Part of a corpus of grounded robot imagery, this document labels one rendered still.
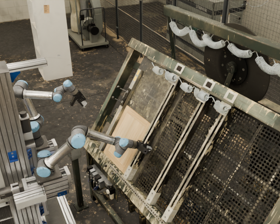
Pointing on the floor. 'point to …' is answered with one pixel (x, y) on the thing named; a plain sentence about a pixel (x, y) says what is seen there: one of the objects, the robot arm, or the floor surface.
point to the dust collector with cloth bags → (87, 23)
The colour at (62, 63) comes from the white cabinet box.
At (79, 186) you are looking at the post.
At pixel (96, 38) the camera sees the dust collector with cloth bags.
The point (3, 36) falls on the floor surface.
